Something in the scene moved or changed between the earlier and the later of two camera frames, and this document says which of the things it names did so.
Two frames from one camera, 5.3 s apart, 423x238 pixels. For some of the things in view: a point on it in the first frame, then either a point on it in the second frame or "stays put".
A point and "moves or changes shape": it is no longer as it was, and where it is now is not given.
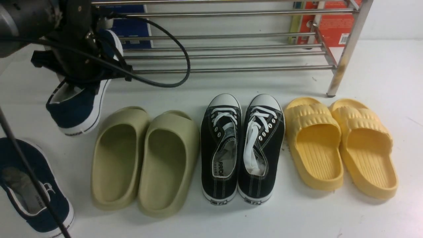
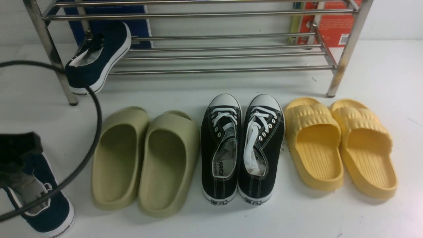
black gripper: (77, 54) → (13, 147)
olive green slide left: (117, 156) stays put
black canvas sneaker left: (220, 148) stays put
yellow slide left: (314, 132) stays put
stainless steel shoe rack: (171, 35) stays put
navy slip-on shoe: (76, 107) moves or changes shape
